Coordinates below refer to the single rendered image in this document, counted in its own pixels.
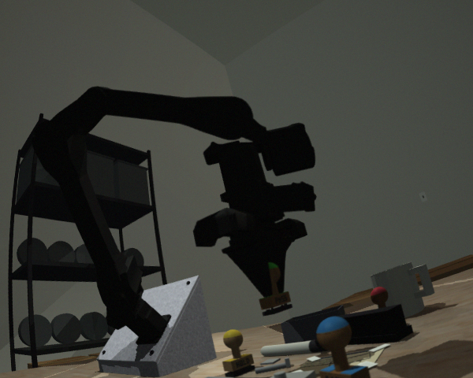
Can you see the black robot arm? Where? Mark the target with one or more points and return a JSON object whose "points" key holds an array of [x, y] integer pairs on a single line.
{"points": [[61, 149]]}

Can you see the green-handled stamp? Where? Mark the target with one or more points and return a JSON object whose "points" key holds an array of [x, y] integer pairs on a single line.
{"points": [[275, 299]]}

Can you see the white cylinder with black cap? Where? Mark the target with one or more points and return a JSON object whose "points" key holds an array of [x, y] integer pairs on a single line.
{"points": [[292, 348]]}

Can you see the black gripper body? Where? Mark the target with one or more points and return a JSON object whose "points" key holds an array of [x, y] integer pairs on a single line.
{"points": [[241, 221]]}

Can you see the grey mug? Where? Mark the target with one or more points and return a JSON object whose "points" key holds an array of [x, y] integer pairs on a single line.
{"points": [[402, 287]]}

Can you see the cream inspection card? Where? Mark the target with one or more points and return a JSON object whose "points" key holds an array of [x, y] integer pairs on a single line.
{"points": [[359, 358]]}

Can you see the yellow hold stamp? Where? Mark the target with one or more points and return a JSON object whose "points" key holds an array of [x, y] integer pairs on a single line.
{"points": [[239, 364]]}

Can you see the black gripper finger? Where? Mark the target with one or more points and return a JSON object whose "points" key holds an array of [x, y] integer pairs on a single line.
{"points": [[276, 254], [250, 256]]}

